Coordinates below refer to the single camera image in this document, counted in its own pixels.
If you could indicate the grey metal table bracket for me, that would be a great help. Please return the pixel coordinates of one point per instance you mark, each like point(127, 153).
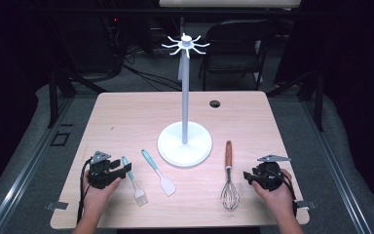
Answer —
point(56, 205)
point(305, 204)

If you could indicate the black metal frame stand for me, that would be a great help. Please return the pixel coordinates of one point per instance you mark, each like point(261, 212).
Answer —
point(318, 97)
point(53, 97)

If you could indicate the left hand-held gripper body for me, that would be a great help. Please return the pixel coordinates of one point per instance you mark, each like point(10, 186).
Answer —
point(99, 172)

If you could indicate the black folding chair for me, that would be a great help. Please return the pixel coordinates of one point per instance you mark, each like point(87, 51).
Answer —
point(237, 42)

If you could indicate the aluminium floor rail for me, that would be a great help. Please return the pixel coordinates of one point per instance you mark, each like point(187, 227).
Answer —
point(22, 174)
point(337, 175)

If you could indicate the person's right hand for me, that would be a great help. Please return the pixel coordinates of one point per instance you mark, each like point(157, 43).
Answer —
point(277, 200)

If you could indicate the dark equipment with red light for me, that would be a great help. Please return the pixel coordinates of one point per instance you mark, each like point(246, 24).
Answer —
point(115, 39)

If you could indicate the white utensil stand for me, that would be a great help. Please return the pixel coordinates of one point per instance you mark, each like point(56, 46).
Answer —
point(185, 149)

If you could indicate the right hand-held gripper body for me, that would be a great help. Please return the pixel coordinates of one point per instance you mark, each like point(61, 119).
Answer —
point(269, 174)

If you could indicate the person's left hand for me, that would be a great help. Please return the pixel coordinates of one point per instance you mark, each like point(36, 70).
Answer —
point(97, 198)

